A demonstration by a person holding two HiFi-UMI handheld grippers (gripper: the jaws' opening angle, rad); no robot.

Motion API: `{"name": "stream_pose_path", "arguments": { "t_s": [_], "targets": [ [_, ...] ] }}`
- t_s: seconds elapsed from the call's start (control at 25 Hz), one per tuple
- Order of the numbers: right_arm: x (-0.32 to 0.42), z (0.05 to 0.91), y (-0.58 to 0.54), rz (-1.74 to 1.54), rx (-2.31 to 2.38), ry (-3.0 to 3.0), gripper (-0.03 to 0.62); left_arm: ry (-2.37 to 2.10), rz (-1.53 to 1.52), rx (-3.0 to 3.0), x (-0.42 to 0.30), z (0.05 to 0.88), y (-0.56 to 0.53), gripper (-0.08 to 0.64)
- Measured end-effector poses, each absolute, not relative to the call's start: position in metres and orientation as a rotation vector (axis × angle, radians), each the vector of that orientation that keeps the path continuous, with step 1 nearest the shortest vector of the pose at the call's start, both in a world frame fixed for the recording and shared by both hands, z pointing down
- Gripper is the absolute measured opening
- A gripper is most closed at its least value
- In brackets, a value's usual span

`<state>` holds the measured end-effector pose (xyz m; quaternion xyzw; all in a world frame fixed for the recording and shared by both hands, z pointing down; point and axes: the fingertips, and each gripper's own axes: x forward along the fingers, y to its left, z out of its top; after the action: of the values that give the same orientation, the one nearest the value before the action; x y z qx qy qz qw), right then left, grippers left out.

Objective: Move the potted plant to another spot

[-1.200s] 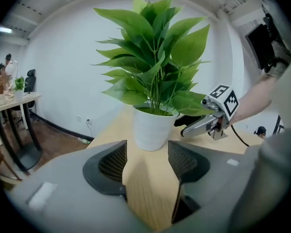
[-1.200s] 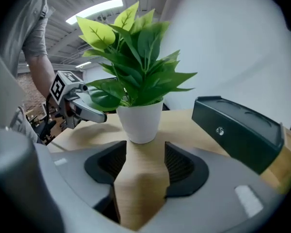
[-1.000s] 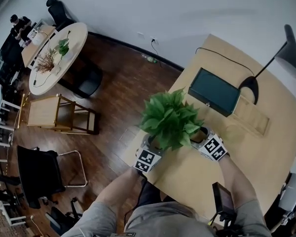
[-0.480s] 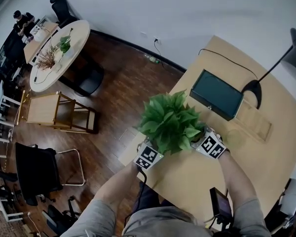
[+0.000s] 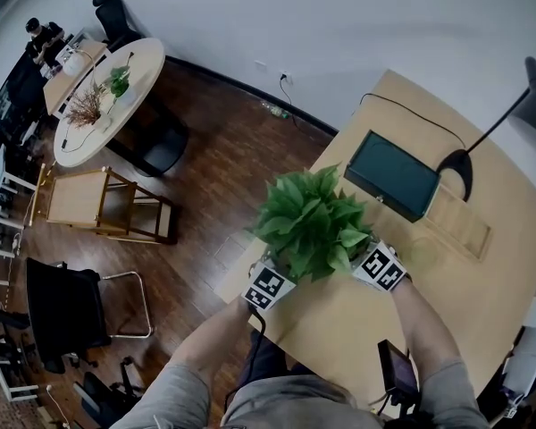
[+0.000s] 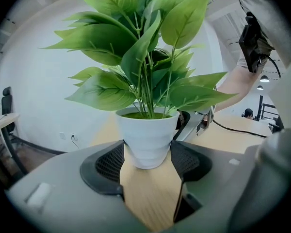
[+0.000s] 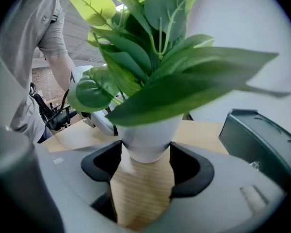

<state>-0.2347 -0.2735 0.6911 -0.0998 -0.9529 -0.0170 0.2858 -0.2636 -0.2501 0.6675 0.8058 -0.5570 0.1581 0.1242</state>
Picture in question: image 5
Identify dark green box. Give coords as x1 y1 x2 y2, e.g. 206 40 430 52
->
343 130 442 223

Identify person's dark trousers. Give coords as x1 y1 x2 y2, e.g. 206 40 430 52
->
243 328 314 382

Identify person's left forearm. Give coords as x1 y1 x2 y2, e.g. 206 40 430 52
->
167 295 269 391

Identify black office chair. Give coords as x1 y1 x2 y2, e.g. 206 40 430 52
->
92 0 142 51

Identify black lamp cable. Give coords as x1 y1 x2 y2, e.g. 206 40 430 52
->
279 74 468 151

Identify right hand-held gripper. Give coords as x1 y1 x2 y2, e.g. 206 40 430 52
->
351 241 407 293

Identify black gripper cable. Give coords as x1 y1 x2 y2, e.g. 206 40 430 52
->
222 310 269 419

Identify black chair with metal frame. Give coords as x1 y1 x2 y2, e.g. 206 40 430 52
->
25 257 155 374

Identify small green potted plant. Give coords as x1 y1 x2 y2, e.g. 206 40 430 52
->
102 65 135 106

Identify dried brown potted plant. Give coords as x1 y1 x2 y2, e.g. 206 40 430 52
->
63 85 113 133

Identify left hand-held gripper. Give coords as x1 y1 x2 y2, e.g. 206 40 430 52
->
240 250 297 316

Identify round white table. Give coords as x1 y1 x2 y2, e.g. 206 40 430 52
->
53 37 189 178

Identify plastic bottle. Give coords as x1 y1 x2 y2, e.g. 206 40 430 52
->
261 102 291 120

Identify green potted plant white pot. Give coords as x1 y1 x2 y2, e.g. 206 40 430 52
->
248 163 376 285

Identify thin cable with switch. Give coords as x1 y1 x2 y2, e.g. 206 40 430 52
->
60 51 135 154

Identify wooden gold-frame trolley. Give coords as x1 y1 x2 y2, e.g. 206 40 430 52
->
26 165 179 246

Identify light wooden square table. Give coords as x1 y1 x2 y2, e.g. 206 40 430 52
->
214 68 536 419

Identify wooden desk organiser tray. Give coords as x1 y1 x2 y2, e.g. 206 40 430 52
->
422 183 493 263

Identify small wooden desk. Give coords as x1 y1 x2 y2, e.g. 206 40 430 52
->
42 38 111 116

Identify person's grey shirt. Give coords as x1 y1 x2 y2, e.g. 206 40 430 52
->
109 359 492 429

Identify black desk lamp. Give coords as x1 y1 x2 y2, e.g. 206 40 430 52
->
436 55 536 203

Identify person's right forearm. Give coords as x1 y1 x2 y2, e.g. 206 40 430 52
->
390 279 464 383

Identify white globe lamp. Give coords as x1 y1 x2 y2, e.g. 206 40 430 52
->
61 47 97 88

